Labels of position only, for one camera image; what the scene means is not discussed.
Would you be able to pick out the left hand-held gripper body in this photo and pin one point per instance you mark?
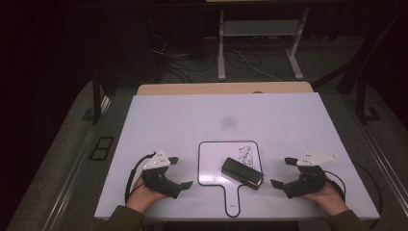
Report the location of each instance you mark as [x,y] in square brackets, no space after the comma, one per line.
[157,181]

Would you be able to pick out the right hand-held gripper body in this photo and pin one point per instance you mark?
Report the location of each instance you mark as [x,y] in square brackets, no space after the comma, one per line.
[308,183]

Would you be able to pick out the black whiteboard eraser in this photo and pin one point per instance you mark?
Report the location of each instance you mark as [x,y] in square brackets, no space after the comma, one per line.
[242,172]

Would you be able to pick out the person's left hand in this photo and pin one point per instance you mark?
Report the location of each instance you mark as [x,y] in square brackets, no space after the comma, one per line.
[141,197]

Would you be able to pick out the person's right hand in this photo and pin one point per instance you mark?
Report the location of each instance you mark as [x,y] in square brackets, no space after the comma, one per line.
[330,199]

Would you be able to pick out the white table board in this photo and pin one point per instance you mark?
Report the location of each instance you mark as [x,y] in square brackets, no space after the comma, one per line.
[179,122]

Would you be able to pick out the wooden table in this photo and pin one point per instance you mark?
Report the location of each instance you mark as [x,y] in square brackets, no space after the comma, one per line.
[208,88]

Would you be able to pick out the black metal stand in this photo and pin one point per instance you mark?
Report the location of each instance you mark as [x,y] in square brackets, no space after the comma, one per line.
[362,106]
[96,102]

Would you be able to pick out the white metal stand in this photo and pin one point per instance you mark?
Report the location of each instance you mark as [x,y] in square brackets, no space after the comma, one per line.
[260,28]

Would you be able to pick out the black floor outlet frame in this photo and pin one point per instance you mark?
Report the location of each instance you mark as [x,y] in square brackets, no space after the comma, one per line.
[101,148]

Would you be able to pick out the aluminium floor rail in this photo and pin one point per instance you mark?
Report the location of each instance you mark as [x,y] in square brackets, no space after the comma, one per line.
[385,160]
[69,189]

